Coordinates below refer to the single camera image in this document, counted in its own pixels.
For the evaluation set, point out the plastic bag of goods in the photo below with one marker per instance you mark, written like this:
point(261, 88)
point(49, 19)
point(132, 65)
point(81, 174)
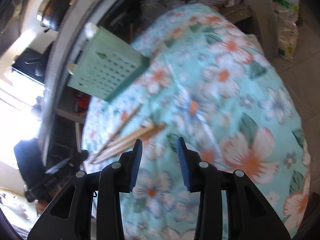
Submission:
point(286, 14)

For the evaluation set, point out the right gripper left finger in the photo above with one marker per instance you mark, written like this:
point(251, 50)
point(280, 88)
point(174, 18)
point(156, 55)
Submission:
point(68, 216)

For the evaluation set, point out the white shell-shaped spoon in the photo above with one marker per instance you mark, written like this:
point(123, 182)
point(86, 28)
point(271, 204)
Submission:
point(90, 30)

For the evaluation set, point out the black wok on counter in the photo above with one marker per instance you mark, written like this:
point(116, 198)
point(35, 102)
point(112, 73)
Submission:
point(51, 13)

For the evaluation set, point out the floral quilted table cloth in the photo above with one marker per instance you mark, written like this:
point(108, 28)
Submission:
point(210, 85)

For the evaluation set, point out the mint green utensil caddy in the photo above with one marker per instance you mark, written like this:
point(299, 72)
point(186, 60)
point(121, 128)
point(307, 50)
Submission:
point(107, 66)

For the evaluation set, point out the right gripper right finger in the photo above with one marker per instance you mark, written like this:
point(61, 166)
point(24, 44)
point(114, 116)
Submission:
point(249, 214)

